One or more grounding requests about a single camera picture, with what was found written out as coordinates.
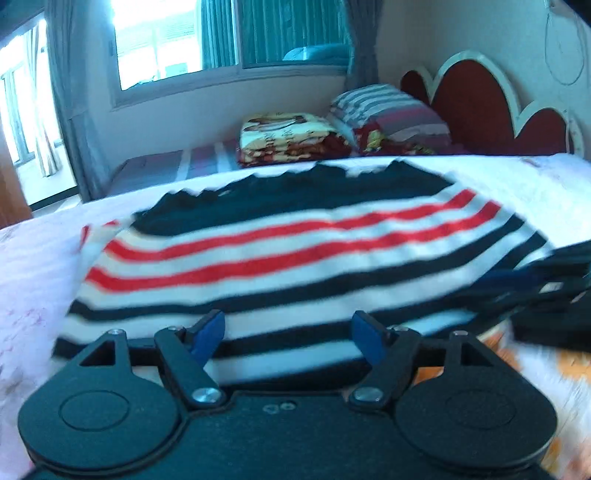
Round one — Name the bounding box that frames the teal curtain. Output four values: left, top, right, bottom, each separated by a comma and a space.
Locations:
198, 0, 352, 66

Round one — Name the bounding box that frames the striped mattress cover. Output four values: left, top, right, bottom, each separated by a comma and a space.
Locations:
105, 138, 244, 198

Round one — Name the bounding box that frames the floral bed sheet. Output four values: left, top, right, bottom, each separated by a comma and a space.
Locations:
0, 152, 591, 480

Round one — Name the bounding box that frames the striped pillow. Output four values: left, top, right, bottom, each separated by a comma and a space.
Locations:
328, 83, 452, 147

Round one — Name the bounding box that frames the grey curtain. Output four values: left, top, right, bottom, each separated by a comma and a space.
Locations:
44, 0, 115, 202
344, 0, 387, 91

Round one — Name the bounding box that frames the brown wooden door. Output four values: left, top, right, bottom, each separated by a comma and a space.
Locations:
0, 133, 34, 228

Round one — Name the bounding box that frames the striped knit sweater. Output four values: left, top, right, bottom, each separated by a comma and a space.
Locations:
51, 158, 563, 385

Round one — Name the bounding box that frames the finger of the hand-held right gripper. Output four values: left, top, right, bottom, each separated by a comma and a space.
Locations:
455, 242, 591, 319

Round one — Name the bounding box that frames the hanging wall cable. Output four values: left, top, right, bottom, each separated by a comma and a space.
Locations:
544, 0, 585, 87

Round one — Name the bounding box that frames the red printed pillow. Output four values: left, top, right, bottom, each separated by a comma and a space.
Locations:
358, 128, 437, 157

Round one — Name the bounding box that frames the folded printed blanket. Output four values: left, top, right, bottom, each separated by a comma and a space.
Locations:
237, 112, 352, 168

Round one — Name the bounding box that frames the red scalloped headboard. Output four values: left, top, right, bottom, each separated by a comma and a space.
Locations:
399, 50, 586, 161

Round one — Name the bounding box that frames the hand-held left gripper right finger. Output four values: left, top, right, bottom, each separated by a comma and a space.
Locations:
348, 310, 497, 411

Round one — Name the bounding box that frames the white sheer curtain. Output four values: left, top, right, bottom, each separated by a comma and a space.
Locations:
24, 25, 64, 179

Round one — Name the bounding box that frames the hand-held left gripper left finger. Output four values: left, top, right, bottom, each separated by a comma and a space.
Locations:
76, 309, 227, 411

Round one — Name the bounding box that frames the sliding glass window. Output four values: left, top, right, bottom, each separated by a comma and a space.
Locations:
108, 0, 352, 110

